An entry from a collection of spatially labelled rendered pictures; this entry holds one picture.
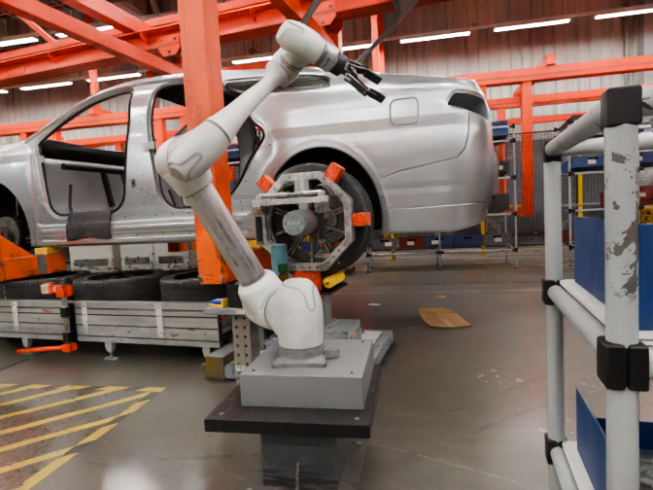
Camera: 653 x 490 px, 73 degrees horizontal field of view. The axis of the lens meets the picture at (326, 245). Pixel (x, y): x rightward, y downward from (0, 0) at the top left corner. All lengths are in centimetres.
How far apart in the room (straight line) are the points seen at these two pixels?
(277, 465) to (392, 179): 177
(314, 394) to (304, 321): 23
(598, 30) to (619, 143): 1280
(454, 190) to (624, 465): 228
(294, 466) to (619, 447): 119
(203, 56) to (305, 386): 192
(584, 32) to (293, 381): 1231
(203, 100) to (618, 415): 245
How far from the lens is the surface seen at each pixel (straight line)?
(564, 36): 1304
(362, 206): 243
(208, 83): 269
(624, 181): 49
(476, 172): 277
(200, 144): 135
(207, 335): 284
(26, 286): 402
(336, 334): 254
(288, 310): 146
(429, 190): 272
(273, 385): 146
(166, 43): 611
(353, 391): 141
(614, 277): 50
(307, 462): 158
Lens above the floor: 90
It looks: 4 degrees down
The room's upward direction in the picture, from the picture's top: 3 degrees counter-clockwise
